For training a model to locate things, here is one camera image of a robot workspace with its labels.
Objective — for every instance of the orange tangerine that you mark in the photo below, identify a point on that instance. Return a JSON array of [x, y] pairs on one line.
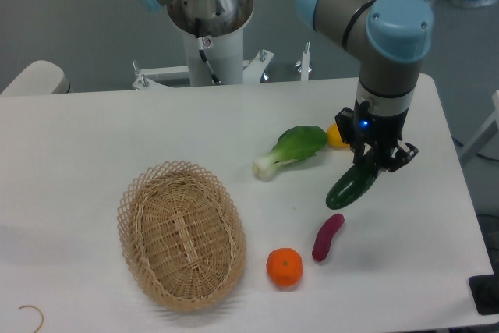
[[284, 267]]

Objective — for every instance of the dark green cucumber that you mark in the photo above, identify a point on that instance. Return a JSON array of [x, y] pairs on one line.
[[354, 183]]

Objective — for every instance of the woven wicker basket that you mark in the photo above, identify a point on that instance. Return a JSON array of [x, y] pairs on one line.
[[181, 236]]

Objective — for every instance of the purple sweet potato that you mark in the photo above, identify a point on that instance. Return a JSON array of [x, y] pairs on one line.
[[325, 235]]

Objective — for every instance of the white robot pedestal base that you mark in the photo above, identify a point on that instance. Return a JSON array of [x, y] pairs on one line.
[[213, 39]]

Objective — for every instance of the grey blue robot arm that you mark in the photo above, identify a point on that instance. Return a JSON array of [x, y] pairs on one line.
[[390, 38]]

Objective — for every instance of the black device at edge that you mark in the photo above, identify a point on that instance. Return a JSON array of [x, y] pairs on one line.
[[484, 289]]

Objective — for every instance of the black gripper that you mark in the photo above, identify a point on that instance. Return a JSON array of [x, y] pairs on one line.
[[360, 127]]

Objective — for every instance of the white chair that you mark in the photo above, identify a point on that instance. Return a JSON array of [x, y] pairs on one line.
[[39, 78]]

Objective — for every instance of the yellow lemon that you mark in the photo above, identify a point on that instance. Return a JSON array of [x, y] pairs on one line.
[[334, 139]]

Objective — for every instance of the white frame at right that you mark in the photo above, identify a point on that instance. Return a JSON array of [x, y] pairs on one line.
[[481, 136]]

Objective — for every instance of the green bok choy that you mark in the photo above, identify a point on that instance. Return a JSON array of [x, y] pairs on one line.
[[296, 144]]

